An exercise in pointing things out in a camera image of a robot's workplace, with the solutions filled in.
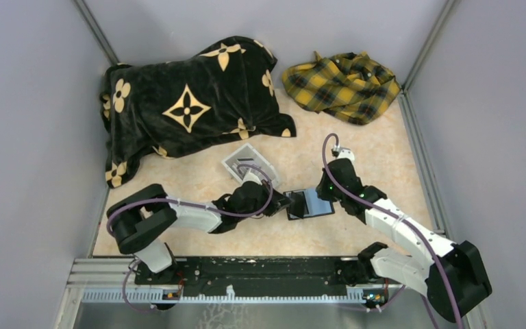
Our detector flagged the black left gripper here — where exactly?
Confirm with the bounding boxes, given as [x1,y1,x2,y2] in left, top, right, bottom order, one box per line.
[238,178,295,221]

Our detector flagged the white plastic card tray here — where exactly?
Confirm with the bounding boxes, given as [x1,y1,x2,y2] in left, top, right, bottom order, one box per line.
[221,143,282,187]

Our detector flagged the black leather card holder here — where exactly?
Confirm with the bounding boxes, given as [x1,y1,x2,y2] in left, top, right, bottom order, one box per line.
[284,188,335,219]

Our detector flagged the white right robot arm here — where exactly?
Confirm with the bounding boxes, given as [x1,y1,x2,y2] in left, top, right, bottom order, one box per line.
[316,158,492,328]

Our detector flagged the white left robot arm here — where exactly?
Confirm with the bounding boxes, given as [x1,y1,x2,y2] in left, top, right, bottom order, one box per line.
[106,182,292,284]

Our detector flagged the yellow plaid cloth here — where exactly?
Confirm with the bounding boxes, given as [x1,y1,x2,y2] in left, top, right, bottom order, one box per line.
[281,51,401,125]

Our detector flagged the black floral velvet blanket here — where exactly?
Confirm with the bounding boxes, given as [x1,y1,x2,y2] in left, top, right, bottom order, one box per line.
[99,36,297,188]

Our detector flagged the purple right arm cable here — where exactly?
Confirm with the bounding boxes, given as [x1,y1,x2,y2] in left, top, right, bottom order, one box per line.
[321,132,466,329]

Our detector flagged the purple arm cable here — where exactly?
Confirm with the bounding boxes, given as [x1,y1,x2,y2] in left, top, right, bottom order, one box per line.
[321,132,466,329]
[105,163,275,314]

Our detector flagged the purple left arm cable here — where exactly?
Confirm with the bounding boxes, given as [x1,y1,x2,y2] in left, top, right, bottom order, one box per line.
[105,163,275,314]

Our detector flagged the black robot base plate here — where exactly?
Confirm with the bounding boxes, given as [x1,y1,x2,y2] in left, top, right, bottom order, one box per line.
[134,256,393,304]

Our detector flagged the aluminium frame rail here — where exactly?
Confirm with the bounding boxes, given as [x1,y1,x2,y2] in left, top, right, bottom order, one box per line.
[51,258,427,329]

